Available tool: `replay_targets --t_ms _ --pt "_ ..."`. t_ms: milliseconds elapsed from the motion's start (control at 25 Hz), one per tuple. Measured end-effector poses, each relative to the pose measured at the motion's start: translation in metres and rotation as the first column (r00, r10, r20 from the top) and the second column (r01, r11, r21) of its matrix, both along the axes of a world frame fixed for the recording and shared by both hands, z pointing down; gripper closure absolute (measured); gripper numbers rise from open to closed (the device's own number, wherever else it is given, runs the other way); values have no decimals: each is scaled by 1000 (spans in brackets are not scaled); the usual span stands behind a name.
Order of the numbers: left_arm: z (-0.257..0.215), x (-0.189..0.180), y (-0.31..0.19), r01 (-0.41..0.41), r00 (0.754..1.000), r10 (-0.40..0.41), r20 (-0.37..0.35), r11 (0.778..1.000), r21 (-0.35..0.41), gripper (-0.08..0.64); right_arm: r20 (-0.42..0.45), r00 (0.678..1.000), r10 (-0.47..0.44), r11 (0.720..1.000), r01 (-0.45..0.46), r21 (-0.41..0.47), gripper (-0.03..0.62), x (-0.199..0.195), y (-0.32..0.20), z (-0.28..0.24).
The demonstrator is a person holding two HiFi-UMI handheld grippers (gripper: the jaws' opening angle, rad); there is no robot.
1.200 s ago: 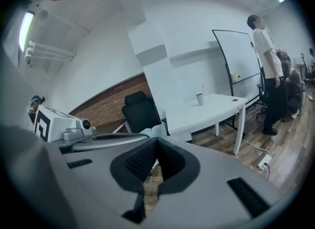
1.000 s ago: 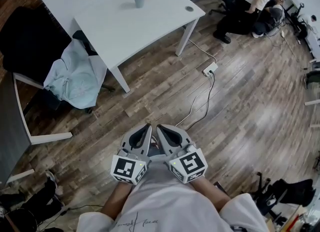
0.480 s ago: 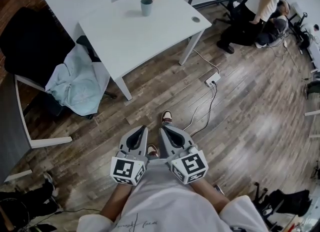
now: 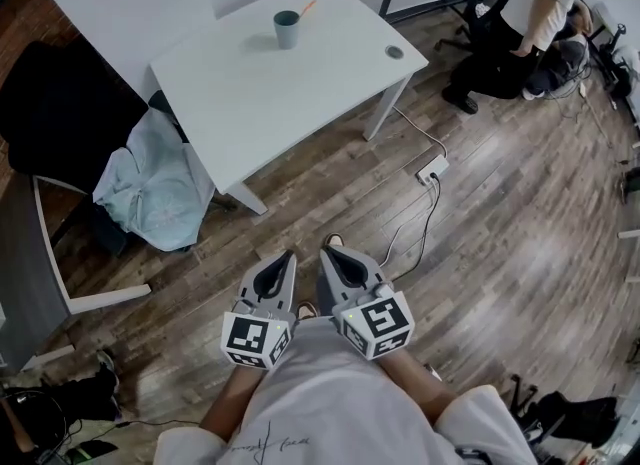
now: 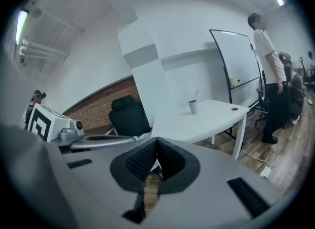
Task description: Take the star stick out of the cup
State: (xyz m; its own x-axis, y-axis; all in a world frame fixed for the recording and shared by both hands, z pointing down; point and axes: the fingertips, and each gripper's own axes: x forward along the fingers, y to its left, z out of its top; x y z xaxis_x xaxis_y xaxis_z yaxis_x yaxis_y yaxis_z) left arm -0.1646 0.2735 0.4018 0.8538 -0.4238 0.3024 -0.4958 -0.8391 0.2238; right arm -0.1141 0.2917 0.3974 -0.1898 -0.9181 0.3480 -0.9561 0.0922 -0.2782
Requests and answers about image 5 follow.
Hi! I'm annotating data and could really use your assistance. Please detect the black desk chair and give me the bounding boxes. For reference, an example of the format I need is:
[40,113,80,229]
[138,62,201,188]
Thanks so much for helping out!
[298,56,315,86]

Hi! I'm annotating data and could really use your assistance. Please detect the grey cup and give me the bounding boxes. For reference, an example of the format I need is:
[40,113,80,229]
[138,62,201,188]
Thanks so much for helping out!
[188,100,198,115]

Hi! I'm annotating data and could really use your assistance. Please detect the black swivel chair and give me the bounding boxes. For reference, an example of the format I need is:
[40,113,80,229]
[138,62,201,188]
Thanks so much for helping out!
[254,69,271,127]

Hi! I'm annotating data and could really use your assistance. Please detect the black office chair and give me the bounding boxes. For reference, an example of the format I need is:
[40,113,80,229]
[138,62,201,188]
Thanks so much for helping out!
[108,95,152,137]

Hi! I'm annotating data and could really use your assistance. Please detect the white ceiling pipes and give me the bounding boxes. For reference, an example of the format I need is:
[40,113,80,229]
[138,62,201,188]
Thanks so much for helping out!
[19,38,70,63]

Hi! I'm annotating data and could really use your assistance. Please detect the white power strip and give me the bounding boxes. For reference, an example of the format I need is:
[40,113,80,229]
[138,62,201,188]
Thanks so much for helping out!
[259,166,272,179]

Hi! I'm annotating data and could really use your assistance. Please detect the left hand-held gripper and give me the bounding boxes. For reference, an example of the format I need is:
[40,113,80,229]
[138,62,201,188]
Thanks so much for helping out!
[26,103,136,150]

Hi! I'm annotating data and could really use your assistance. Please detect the rolling whiteboard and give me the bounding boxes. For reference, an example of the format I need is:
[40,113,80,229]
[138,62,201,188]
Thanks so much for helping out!
[209,29,269,112]

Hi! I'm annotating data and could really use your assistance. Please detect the white table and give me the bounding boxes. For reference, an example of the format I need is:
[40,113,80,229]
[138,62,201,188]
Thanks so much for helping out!
[152,99,251,160]

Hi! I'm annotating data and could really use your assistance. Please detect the white power cable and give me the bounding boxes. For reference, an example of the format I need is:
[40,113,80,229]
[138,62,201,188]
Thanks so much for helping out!
[239,148,271,169]

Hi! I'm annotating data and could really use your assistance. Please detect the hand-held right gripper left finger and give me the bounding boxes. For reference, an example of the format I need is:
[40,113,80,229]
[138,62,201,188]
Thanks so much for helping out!
[63,136,158,229]

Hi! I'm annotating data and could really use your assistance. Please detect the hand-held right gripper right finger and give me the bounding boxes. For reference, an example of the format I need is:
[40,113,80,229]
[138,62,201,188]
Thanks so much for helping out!
[147,136,285,229]

